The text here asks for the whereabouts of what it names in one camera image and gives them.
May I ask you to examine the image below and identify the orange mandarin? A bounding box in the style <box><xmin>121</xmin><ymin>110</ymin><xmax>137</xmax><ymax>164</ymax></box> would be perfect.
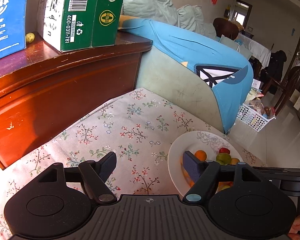
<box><xmin>194</xmin><ymin>150</ymin><xmax>207</xmax><ymax>161</ymax></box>

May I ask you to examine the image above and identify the green mandarin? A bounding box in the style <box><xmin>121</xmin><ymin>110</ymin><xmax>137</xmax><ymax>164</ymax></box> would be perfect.
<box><xmin>216</xmin><ymin>153</ymin><xmax>231</xmax><ymax>165</ymax></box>

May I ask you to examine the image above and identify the red cherry tomato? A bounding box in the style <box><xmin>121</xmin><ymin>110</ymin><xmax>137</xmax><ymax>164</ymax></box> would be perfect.
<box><xmin>219</xmin><ymin>147</ymin><xmax>230</xmax><ymax>154</ymax></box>

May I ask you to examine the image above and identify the person's right hand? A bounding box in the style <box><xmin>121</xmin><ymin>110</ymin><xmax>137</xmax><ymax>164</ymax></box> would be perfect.
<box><xmin>288</xmin><ymin>215</ymin><xmax>300</xmax><ymax>240</ymax></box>

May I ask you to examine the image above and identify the white floral plate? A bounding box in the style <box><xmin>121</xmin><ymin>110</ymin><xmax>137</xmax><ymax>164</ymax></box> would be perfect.
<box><xmin>168</xmin><ymin>131</ymin><xmax>243</xmax><ymax>196</ymax></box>

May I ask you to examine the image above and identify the floral tablecloth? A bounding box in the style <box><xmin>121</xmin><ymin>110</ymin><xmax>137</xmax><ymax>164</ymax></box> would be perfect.
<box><xmin>0</xmin><ymin>87</ymin><xmax>266</xmax><ymax>240</ymax></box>

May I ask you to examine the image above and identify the white plastic basket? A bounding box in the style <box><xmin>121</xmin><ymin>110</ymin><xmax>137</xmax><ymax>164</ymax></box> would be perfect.
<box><xmin>237</xmin><ymin>104</ymin><xmax>276</xmax><ymax>132</ymax></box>

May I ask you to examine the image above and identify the snack packet in basket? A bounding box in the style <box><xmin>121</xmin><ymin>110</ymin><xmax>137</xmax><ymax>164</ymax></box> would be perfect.
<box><xmin>244</xmin><ymin>87</ymin><xmax>264</xmax><ymax>104</ymax></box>

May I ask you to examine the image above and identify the red wooden cabinet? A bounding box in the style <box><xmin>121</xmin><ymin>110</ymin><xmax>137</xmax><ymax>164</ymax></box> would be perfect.
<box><xmin>0</xmin><ymin>31</ymin><xmax>152</xmax><ymax>168</ymax></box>

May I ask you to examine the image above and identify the blue cushion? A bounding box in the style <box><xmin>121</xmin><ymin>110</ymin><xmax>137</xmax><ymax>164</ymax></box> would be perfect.
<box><xmin>119</xmin><ymin>15</ymin><xmax>253</xmax><ymax>132</ymax></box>

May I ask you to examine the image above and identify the pale green sofa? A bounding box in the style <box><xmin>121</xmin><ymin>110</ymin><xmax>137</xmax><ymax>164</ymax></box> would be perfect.
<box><xmin>121</xmin><ymin>0</ymin><xmax>224</xmax><ymax>132</ymax></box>

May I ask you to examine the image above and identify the dark wooden chair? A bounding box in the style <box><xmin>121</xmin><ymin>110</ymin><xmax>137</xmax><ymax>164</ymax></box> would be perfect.
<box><xmin>213</xmin><ymin>17</ymin><xmax>239</xmax><ymax>40</ymax></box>

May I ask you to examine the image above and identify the small yellow fruit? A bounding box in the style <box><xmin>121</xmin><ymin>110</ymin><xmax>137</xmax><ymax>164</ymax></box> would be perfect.
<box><xmin>25</xmin><ymin>33</ymin><xmax>35</xmax><ymax>44</ymax></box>

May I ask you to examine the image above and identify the green cardboard box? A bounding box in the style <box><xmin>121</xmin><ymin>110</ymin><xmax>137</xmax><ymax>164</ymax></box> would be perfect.
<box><xmin>37</xmin><ymin>0</ymin><xmax>123</xmax><ymax>52</ymax></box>

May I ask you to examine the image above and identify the blue cardboard box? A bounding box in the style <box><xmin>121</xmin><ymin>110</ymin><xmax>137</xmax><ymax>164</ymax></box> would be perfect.
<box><xmin>0</xmin><ymin>0</ymin><xmax>27</xmax><ymax>59</ymax></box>

